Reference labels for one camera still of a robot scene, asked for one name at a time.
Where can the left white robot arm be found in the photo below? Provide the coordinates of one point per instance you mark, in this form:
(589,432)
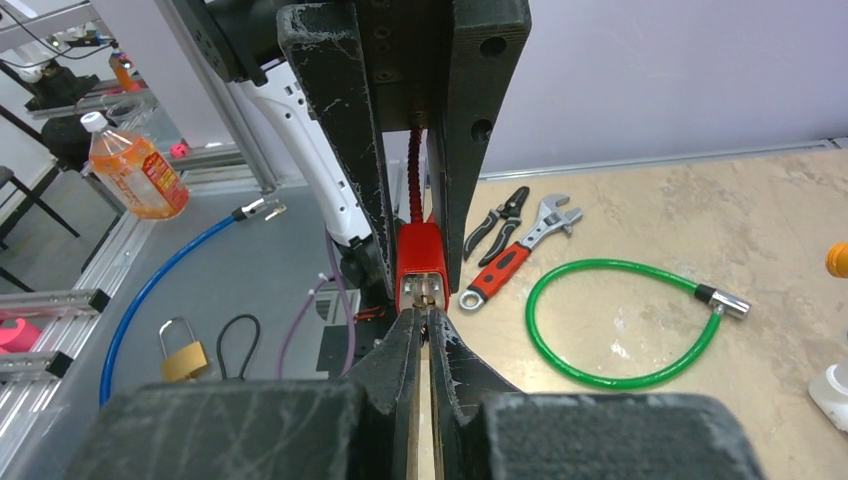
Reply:
(345,220)

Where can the black pliers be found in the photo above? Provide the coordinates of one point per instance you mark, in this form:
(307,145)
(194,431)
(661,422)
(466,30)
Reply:
(510,213)

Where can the red cable lock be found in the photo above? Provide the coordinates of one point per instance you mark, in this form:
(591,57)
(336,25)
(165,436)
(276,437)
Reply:
(421,273)

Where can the orange drink bottle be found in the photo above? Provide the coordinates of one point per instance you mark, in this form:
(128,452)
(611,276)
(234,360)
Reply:
(133,169)

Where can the orange tap valve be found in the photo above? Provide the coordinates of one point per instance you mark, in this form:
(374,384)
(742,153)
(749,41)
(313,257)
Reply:
(836,262)

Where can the small silver key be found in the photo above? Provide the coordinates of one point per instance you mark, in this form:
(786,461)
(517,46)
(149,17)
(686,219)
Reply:
(420,311)

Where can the brass padlock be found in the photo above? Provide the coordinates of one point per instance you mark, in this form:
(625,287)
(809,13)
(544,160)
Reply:
(186,363)

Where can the white PVC pipe frame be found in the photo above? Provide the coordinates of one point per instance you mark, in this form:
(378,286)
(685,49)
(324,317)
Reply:
(828,390)

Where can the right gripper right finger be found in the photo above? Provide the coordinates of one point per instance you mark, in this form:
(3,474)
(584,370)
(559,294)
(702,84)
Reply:
(486,428)

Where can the pink object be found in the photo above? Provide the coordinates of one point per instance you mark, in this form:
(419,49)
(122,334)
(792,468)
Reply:
(18,335)

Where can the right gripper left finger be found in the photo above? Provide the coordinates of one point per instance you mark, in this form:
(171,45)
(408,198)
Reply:
(363,425)

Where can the red handled adjustable wrench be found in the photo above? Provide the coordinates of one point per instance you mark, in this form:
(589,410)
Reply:
(551,219)

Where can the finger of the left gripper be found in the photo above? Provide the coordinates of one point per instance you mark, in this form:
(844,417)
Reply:
(322,43)
(479,50)

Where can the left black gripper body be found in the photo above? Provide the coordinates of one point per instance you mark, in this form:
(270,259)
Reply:
(239,40)

